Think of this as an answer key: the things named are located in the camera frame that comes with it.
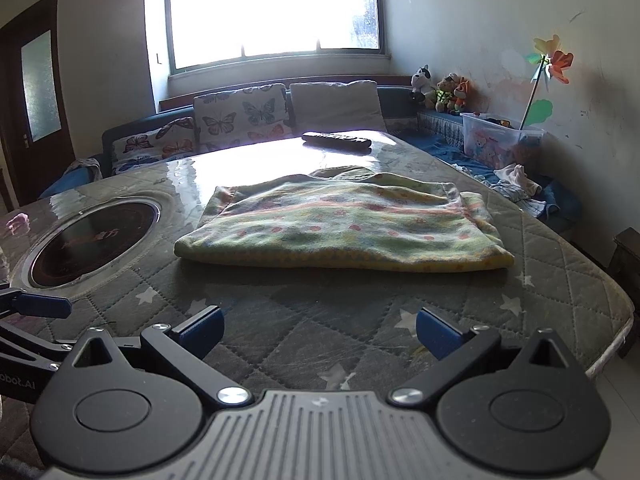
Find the grey cloth on sofa arm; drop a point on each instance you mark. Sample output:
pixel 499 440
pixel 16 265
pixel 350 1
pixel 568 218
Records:
pixel 82 170

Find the clear plastic storage box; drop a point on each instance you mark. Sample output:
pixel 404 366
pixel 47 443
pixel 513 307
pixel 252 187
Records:
pixel 495 140

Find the black remote control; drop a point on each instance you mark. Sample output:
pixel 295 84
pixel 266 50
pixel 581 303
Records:
pixel 337 142

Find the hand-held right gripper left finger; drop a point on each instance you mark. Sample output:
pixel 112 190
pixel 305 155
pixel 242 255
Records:
pixel 200 331

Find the brown bear plush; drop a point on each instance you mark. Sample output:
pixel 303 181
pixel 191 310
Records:
pixel 445 95

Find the butterfly print cushion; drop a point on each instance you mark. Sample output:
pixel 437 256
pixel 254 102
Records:
pixel 242 115
pixel 155 147

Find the orange plush toy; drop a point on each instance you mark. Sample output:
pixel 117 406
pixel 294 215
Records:
pixel 462 97

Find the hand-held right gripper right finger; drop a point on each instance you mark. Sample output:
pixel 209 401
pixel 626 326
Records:
pixel 436 332

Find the small pink toy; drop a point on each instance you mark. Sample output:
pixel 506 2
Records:
pixel 19 221

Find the dark wooden glass-panel door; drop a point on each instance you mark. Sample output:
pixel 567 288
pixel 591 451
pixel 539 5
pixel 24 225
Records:
pixel 35 95

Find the blue sofa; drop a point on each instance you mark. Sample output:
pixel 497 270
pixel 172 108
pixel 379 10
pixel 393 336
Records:
pixel 435 127

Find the colourful pinwheel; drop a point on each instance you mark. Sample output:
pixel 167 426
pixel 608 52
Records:
pixel 550 62

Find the dark wooden furniture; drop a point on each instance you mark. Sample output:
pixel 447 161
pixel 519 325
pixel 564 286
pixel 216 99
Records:
pixel 625 265

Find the round black induction cooker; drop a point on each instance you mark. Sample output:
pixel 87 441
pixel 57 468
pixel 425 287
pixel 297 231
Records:
pixel 95 240

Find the pastel patterned children's garment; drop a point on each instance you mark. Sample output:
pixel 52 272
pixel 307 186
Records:
pixel 345 225

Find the pile of white clothes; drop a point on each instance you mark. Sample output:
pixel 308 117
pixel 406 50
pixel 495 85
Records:
pixel 517 182

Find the plain white cushion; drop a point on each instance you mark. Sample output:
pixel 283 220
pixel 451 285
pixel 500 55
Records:
pixel 335 107

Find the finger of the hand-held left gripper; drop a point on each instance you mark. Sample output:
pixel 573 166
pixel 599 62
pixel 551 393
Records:
pixel 35 346
pixel 42 306

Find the large window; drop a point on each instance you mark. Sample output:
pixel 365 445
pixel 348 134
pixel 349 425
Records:
pixel 270 10

